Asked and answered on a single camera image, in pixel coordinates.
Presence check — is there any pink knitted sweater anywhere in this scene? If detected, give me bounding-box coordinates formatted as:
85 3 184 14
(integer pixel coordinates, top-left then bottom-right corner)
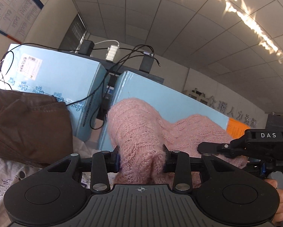
106 97 249 189

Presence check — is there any orange printed carton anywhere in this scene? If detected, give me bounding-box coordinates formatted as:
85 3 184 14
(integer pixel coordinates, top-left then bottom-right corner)
226 118 250 139

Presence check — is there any wooden glass cabinet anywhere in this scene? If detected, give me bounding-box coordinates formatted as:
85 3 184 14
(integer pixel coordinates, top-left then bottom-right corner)
183 88 209 105

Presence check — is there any right light blue carton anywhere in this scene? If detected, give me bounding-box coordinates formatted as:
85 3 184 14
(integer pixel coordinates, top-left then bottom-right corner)
98 70 230 152

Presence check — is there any light blue carton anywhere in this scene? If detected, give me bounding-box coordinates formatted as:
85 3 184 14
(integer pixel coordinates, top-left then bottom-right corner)
0 44 109 141
98 70 230 152

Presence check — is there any brown fabric garment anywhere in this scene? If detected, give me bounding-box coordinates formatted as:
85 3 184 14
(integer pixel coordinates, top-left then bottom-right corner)
0 89 73 168

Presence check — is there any left light blue carton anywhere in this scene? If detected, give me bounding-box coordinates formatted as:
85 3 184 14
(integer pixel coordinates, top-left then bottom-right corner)
0 44 109 141

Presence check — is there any pink patterned bed sheet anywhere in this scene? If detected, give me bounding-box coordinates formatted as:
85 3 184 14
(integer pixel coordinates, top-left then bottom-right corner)
0 136 99 226

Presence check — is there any black power adapter right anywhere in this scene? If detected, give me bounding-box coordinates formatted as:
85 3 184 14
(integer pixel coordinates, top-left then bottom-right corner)
139 53 154 73

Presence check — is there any black power adapter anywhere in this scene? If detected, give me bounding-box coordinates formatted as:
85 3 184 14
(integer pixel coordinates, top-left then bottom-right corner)
78 40 95 56
139 53 154 73

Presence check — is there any white power strip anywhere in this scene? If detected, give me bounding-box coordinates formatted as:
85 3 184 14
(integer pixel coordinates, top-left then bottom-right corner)
105 45 119 61

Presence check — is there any black power adapter left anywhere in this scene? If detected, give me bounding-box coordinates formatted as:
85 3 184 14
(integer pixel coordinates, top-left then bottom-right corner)
78 40 95 56

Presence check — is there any black cable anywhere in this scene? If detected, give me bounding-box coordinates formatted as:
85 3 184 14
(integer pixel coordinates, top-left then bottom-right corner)
0 43 161 131

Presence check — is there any wall notice board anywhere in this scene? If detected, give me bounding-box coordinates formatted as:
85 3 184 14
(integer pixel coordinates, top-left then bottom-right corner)
0 0 43 43

